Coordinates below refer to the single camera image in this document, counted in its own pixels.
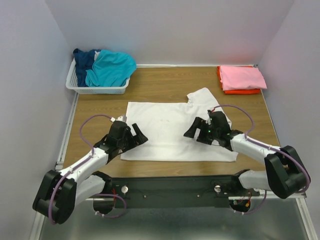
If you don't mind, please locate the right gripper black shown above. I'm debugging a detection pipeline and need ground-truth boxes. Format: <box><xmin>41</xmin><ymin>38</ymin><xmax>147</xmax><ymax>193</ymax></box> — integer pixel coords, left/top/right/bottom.
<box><xmin>183</xmin><ymin>116</ymin><xmax>219</xmax><ymax>146</ymax></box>

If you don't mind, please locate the white t shirt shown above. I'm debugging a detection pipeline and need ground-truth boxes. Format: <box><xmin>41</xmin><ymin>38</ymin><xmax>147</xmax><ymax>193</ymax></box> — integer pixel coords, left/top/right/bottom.
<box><xmin>120</xmin><ymin>87</ymin><xmax>238</xmax><ymax>163</ymax></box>

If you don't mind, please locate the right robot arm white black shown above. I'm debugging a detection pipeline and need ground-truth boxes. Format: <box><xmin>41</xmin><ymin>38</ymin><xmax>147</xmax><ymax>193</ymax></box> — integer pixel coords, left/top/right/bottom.
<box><xmin>184</xmin><ymin>110</ymin><xmax>311</xmax><ymax>199</ymax></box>

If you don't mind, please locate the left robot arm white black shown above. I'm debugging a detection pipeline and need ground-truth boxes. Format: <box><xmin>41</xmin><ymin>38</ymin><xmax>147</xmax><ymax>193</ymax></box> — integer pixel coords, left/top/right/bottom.
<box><xmin>32</xmin><ymin>120</ymin><xmax>148</xmax><ymax>224</ymax></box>

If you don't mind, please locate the pink folded t shirt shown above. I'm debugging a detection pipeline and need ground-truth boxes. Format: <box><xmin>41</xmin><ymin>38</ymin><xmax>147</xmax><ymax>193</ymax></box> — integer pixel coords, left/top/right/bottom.
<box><xmin>218</xmin><ymin>65</ymin><xmax>267</xmax><ymax>91</ymax></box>

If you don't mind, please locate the orange folded t shirt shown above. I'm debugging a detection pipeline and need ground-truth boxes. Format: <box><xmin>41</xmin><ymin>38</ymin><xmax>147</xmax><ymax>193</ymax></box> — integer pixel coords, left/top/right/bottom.
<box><xmin>216</xmin><ymin>66</ymin><xmax>261</xmax><ymax>95</ymax></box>

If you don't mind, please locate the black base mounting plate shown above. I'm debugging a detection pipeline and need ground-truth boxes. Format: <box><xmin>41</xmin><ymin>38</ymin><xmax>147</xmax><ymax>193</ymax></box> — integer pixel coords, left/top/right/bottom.
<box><xmin>92</xmin><ymin>174</ymin><xmax>261</xmax><ymax>211</ymax></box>

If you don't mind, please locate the teal t shirt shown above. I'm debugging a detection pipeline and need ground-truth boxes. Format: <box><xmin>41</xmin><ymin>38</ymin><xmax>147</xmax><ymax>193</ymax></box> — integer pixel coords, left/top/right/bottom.
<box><xmin>85</xmin><ymin>49</ymin><xmax>137</xmax><ymax>88</ymax></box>

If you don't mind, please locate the white plastic laundry basket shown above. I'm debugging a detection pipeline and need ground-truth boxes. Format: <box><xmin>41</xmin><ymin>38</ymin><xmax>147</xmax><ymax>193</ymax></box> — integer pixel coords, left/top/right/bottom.
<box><xmin>65</xmin><ymin>59</ymin><xmax>130</xmax><ymax>95</ymax></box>

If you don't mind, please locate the navy blue t shirt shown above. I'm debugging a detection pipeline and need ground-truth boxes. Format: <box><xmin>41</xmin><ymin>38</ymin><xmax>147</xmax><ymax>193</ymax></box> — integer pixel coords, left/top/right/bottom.
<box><xmin>73</xmin><ymin>48</ymin><xmax>101</xmax><ymax>88</ymax></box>

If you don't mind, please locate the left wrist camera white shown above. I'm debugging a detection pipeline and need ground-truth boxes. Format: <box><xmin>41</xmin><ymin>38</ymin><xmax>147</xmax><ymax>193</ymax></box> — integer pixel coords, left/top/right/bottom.
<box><xmin>115</xmin><ymin>115</ymin><xmax>127</xmax><ymax>123</ymax></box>

